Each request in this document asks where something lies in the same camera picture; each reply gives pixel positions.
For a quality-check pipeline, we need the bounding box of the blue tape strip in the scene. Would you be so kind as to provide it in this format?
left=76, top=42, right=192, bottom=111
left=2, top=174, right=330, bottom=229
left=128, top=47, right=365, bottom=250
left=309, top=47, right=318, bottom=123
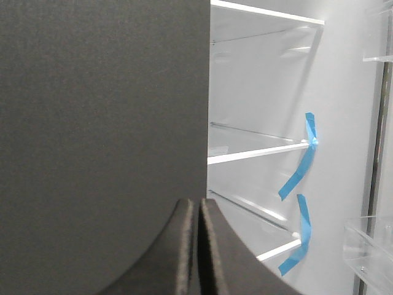
left=278, top=112, right=319, bottom=201
left=278, top=193, right=312, bottom=276

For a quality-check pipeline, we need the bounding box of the glass fridge shelf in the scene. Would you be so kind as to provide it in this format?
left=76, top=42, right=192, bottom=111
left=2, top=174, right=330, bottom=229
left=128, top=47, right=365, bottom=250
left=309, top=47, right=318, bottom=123
left=207, top=189, right=301, bottom=261
left=210, top=1, right=325, bottom=43
left=207, top=122, right=309, bottom=165

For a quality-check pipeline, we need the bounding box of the middle glass fridge shelf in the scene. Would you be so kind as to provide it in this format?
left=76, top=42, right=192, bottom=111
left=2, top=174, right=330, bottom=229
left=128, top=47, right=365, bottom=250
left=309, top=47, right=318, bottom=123
left=207, top=189, right=301, bottom=261

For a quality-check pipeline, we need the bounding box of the top glass fridge shelf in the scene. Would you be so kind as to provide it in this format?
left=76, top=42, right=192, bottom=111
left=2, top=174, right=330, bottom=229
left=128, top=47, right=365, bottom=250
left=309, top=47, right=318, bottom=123
left=210, top=1, right=325, bottom=43

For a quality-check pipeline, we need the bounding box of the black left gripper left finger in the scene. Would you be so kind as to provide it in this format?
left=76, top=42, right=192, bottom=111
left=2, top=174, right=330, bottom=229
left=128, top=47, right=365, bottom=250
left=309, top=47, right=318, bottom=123
left=99, top=199, right=193, bottom=294

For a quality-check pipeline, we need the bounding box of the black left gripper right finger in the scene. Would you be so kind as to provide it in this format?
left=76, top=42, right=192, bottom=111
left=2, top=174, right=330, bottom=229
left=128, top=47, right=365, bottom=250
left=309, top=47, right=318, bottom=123
left=197, top=198, right=299, bottom=295

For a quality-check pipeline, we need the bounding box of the clear plastic door bin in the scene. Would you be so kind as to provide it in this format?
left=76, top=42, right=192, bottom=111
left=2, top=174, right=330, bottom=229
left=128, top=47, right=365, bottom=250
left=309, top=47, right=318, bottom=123
left=343, top=216, right=392, bottom=294

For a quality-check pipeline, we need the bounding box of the upper glass fridge shelf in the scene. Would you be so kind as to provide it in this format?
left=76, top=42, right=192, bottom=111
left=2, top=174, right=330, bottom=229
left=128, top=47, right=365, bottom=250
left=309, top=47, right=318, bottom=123
left=207, top=122, right=309, bottom=165

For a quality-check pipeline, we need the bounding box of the upper clear door bin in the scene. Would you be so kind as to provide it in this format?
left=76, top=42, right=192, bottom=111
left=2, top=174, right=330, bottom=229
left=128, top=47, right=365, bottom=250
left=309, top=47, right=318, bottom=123
left=363, top=1, right=392, bottom=63

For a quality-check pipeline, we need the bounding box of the white fridge interior body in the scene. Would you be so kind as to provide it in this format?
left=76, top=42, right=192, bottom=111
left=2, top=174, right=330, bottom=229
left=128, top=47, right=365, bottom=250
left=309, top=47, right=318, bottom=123
left=0, top=0, right=381, bottom=295

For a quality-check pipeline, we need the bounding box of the middle blue tape strip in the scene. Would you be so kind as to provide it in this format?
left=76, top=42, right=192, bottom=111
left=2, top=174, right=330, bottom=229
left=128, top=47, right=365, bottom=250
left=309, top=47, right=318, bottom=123
left=278, top=193, right=312, bottom=276

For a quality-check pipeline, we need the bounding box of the upper blue tape strip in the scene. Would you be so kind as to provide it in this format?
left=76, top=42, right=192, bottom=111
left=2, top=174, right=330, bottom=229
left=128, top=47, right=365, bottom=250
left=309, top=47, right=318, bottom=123
left=278, top=112, right=319, bottom=201

